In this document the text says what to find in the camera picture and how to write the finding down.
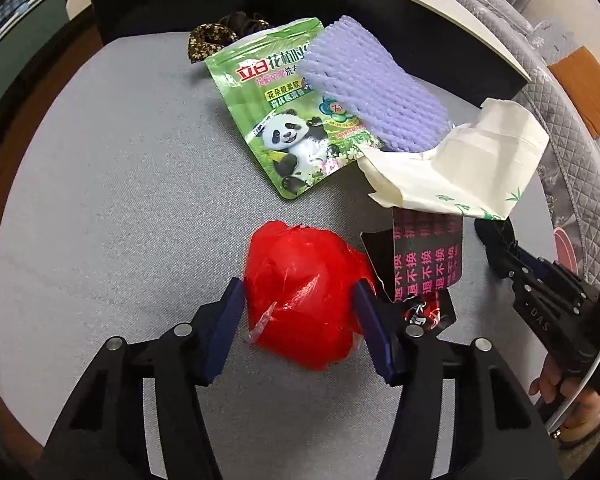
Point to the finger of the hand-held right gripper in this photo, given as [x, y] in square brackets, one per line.
[497, 245]
[535, 263]

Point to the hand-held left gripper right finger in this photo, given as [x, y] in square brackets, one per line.
[375, 330]

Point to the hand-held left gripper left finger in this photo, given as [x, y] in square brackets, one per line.
[225, 330]

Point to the pink round bin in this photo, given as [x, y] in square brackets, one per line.
[566, 255]

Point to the red black candy wrapper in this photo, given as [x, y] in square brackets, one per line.
[425, 312]

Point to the black pink print packaging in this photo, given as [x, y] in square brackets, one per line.
[425, 260]

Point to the cream tissue paper wrapper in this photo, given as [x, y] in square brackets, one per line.
[455, 175]

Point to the red plastic bag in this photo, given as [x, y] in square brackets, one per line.
[300, 285]

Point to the green panda print pouch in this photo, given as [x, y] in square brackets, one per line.
[260, 110]

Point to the person's right hand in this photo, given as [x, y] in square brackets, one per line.
[545, 385]

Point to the grey quilted sofa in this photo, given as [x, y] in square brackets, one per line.
[570, 170]

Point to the grey fabric covered table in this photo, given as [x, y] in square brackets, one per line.
[130, 185]

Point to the orange cushion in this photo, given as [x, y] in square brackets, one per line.
[590, 85]

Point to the purple foam net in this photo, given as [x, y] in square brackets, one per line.
[375, 85]

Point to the brown patterned scrunchie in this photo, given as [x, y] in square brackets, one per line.
[205, 40]

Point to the green cabinet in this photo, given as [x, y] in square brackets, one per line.
[35, 45]

